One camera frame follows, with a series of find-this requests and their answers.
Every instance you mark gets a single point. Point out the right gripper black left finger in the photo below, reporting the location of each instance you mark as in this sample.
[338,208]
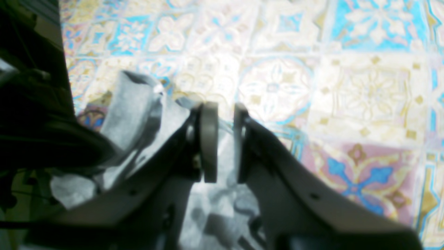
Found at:
[146,211]

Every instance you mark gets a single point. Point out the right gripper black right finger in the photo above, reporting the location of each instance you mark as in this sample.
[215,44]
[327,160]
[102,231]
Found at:
[298,211]

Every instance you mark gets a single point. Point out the grey T-shirt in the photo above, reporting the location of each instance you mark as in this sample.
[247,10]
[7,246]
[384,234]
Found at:
[139,120]

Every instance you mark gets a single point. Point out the colourful patterned tablecloth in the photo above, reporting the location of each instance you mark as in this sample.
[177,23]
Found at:
[352,88]

